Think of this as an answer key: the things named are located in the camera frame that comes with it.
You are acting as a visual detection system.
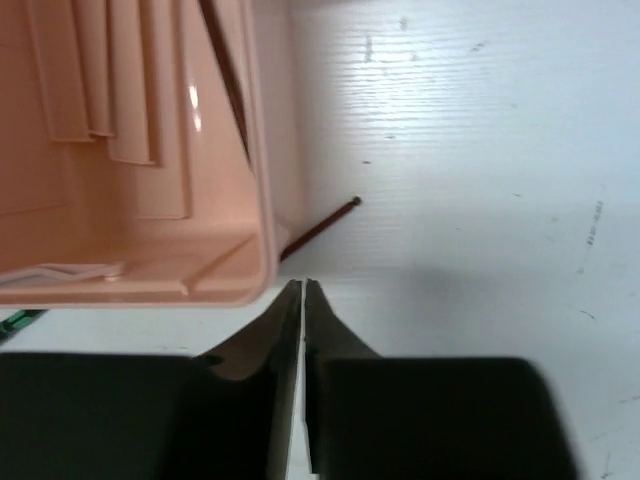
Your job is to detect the pink plastic toolbox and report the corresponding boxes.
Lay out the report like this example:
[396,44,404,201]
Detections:
[1,1,277,306]

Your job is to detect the long brown hex key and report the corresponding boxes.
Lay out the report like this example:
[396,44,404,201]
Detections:
[280,196,362,262]

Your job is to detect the short brown hex key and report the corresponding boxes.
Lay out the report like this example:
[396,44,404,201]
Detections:
[198,0,251,165]

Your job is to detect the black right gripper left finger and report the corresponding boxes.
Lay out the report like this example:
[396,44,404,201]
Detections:
[1,280,303,479]

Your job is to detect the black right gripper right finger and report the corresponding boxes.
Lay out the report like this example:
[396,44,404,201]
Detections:
[304,280,579,479]

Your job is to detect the green black precision screwdriver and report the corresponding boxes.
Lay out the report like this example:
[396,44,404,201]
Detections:
[0,309,47,343]

